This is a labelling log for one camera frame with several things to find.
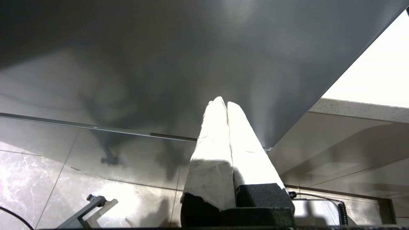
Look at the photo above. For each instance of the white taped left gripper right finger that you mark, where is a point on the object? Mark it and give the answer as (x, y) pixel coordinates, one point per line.
(249, 153)

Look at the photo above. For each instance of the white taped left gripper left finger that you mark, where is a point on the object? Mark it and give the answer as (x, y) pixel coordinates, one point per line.
(211, 159)

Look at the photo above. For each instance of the counter base cabinet front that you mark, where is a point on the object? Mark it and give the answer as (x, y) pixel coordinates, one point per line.
(335, 153)

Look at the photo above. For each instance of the grey tall cabinet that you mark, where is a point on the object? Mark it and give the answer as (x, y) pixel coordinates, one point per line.
(159, 48)

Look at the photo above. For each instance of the grey metal bracket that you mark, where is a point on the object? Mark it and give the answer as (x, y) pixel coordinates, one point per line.
(92, 204)

